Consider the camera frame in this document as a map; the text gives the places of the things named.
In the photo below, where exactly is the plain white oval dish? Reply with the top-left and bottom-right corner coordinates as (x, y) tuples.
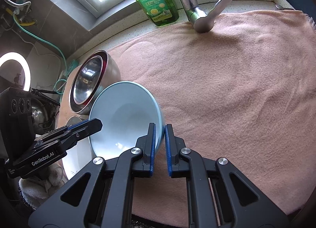
(60, 114), (94, 180)

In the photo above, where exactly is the light blue ceramic bowl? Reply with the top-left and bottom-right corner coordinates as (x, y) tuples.
(89, 81), (165, 160)

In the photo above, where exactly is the large steel mixing bowl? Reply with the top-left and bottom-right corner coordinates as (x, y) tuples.
(79, 51), (121, 115)

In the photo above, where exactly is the red steel bowl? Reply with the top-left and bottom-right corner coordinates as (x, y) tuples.
(72, 51), (108, 106)

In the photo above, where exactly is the chrome kitchen faucet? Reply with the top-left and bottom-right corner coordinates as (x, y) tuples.
(180, 0), (232, 33)

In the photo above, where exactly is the white gloved left hand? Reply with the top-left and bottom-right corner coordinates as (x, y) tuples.
(18, 162), (68, 209)

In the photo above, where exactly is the black tripod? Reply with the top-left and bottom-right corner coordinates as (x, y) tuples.
(31, 88), (60, 106)

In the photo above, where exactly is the pink towel mat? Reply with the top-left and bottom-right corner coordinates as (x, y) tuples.
(109, 10), (315, 214)

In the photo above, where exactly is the teal cable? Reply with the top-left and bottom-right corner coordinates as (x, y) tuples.
(12, 13), (80, 96)

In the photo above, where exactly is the white ring light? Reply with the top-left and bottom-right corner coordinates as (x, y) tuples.
(0, 52), (31, 91)

